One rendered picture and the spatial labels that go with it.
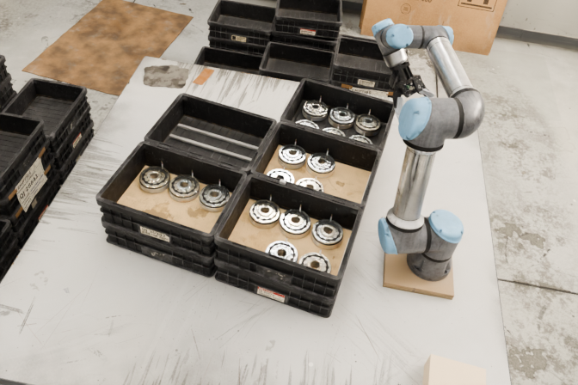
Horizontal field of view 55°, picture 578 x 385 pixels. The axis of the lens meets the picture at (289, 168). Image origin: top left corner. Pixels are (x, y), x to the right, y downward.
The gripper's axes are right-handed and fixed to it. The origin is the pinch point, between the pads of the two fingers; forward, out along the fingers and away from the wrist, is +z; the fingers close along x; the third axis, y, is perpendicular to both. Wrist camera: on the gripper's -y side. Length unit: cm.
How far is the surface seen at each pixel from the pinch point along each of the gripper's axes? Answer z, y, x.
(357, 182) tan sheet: 12.3, -1.3, -30.6
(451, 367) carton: 56, 52, -40
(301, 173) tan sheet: 0.5, -6.6, -46.6
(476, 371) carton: 61, 54, -34
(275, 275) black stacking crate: 15, 30, -72
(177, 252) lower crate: -2, 15, -96
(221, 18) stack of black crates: -68, -185, -28
